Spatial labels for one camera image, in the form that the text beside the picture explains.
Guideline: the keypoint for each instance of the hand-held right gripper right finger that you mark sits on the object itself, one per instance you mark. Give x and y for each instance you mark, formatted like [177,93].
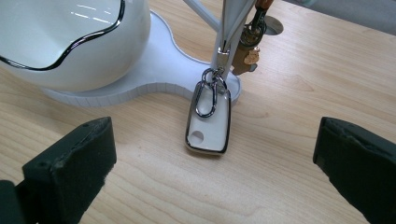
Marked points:
[361,168]

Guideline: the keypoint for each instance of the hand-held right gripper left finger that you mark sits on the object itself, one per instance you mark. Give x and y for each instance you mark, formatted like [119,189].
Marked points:
[71,174]

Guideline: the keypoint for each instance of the white key stand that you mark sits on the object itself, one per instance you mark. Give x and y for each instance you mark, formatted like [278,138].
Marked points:
[162,68]

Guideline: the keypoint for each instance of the white bowl with dark rim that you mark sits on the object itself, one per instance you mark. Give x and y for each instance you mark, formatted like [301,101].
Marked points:
[77,40]

